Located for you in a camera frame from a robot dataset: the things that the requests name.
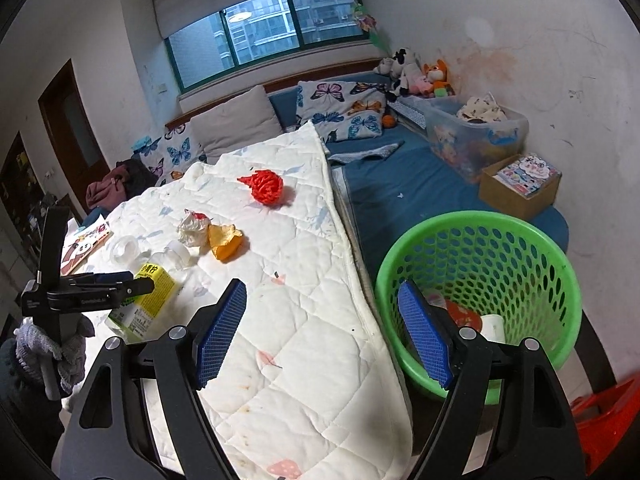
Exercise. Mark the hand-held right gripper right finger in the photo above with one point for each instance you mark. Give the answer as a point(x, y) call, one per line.
point(425, 340)

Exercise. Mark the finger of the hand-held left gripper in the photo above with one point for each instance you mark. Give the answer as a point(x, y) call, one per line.
point(107, 278)
point(90, 299)

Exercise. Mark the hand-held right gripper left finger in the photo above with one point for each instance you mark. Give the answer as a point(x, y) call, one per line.
point(222, 332)

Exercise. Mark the small clear plastic cup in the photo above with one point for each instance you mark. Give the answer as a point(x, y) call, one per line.
point(124, 249)
point(175, 255)

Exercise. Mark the yellow-green drink carton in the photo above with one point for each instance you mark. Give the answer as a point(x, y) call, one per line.
point(160, 292)

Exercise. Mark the orange wrapper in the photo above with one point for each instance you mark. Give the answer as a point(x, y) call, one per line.
point(225, 242)

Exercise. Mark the white plastic wrapper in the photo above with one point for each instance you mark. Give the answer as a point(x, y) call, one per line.
point(192, 230)

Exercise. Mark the green plastic basket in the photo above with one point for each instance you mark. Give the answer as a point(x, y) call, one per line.
point(480, 255)

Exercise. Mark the person's left forearm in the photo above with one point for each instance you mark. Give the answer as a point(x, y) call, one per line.
point(20, 410)

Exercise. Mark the person's left hand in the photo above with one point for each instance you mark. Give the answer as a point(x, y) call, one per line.
point(75, 355)

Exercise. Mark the cartoon tissue box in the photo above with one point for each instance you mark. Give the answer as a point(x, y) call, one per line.
point(87, 247)

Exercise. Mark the dark cabinet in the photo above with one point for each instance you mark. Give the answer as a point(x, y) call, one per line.
point(20, 195)

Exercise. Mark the pink garment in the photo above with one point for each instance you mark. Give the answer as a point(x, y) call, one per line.
point(107, 190)

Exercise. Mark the white quilted mat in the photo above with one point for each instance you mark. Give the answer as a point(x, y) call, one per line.
point(300, 320)

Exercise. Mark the black garment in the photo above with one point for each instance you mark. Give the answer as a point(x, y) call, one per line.
point(137, 172)

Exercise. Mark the dark wooden door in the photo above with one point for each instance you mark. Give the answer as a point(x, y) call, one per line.
point(72, 135)

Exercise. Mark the butterfly print pillow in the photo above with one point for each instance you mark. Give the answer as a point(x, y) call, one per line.
point(172, 152)
point(345, 107)

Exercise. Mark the blue bed sheet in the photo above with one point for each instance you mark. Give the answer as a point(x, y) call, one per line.
point(425, 195)

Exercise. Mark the cardboard box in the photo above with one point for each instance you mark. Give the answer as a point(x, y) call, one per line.
point(515, 202)

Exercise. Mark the grey sock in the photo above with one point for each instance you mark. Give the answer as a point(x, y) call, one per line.
point(370, 152)

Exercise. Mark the stack of colourful books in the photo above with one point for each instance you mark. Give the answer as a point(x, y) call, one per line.
point(527, 172)

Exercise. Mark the clear plastic storage bin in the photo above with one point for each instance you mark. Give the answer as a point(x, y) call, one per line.
point(470, 147)

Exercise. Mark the grey pillow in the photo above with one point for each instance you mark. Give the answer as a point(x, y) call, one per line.
point(235, 122)

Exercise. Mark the red plastic stool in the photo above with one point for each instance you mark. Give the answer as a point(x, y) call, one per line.
point(612, 425)

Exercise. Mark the small orange ball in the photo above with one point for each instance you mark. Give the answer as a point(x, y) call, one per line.
point(388, 121)

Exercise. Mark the dotted grey fabric box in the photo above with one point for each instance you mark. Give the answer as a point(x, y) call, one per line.
point(407, 115)

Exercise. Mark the cream printed cloth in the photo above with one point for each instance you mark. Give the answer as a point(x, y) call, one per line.
point(482, 109)

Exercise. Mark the pink plush toy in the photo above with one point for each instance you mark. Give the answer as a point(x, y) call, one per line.
point(420, 85)

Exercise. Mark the orange fox plush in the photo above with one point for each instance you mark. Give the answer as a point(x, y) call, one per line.
point(437, 75)

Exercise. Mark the black and white cow plush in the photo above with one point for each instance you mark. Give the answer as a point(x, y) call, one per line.
point(402, 67)

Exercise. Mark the window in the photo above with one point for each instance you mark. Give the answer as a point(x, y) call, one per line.
point(260, 30)

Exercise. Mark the green pinwheel decoration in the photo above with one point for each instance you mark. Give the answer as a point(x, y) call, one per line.
point(370, 25)

